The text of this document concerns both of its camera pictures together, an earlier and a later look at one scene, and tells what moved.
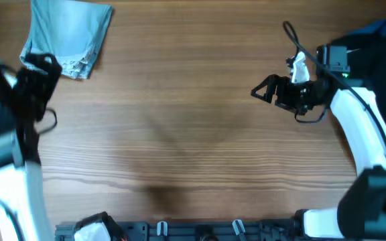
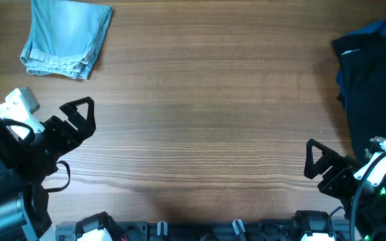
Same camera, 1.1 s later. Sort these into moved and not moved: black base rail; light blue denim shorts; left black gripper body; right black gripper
Moved: right black gripper; left black gripper body
Not moved: light blue denim shorts; black base rail
